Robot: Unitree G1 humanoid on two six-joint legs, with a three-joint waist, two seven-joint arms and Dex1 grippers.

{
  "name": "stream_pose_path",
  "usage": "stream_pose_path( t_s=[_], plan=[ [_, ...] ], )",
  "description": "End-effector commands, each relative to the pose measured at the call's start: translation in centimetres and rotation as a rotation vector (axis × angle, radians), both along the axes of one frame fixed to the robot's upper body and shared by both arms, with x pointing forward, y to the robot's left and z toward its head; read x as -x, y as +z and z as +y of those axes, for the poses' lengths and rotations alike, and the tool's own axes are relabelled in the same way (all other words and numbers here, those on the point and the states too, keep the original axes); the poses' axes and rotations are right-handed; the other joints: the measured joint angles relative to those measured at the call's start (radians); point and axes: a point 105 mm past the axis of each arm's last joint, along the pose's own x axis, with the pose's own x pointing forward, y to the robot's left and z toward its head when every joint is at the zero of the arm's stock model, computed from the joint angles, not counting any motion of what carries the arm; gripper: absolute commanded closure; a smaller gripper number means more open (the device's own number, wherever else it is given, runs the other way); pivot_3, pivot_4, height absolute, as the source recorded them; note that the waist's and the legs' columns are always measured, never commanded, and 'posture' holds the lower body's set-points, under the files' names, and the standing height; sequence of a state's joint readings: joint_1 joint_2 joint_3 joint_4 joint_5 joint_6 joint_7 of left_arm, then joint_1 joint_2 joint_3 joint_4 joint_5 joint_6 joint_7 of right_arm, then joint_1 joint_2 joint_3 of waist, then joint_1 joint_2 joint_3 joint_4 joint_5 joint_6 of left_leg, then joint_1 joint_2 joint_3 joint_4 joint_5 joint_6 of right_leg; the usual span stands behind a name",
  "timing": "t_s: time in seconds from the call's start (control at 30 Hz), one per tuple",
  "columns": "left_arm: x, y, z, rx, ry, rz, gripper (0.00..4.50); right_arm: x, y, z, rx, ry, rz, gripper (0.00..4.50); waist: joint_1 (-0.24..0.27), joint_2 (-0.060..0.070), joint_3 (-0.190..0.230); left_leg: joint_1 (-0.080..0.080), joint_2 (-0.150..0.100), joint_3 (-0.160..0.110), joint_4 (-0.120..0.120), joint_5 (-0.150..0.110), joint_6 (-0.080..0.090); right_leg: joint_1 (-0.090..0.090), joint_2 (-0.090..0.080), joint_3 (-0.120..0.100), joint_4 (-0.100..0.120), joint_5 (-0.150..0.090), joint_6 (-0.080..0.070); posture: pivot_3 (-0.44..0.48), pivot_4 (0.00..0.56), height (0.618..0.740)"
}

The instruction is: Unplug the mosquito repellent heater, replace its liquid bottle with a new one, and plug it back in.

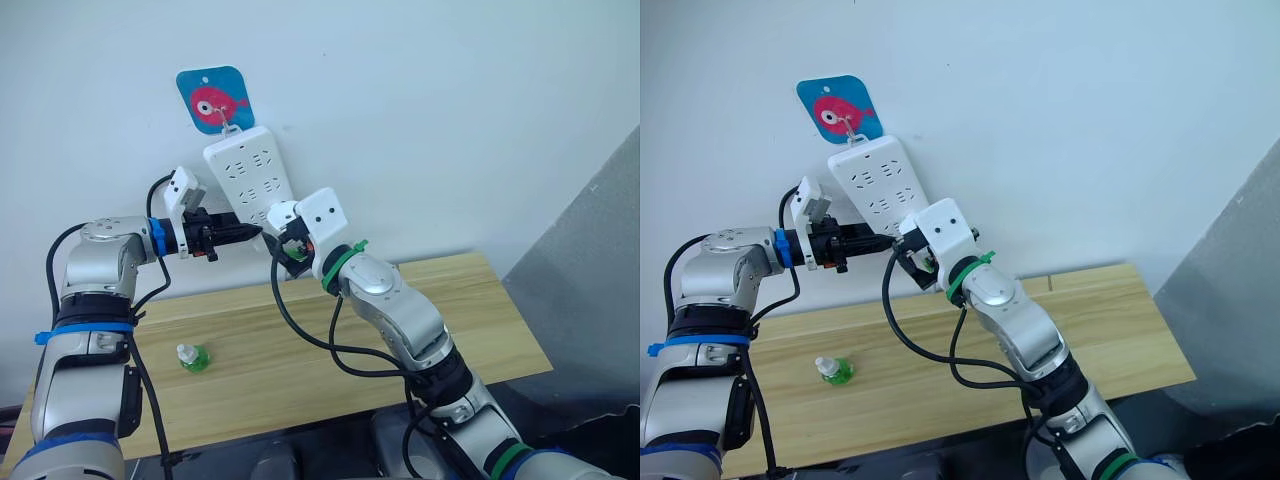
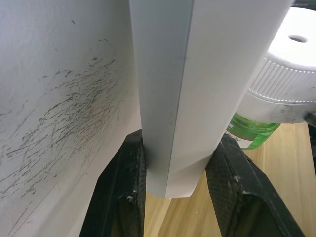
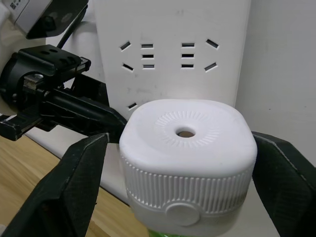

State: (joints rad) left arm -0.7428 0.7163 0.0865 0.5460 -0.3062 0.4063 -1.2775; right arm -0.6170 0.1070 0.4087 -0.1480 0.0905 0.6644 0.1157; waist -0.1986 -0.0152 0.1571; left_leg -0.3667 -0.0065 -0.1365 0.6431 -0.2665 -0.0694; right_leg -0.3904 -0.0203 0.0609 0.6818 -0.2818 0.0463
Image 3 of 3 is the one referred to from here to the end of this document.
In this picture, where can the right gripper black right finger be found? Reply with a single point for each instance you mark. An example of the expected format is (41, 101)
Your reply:
(288, 187)

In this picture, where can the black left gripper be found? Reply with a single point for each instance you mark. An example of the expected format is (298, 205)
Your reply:
(29, 66)

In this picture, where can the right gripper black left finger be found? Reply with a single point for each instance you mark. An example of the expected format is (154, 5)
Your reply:
(61, 192)

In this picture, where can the white mosquito repellent heater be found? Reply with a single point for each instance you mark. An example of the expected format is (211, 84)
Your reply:
(187, 172)

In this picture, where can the green liquid bottle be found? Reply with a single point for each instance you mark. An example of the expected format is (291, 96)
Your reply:
(160, 233)

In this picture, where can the white power strip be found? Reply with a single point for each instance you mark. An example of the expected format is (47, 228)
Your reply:
(170, 24)

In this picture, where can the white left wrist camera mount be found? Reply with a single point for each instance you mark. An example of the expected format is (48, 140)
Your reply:
(32, 14)

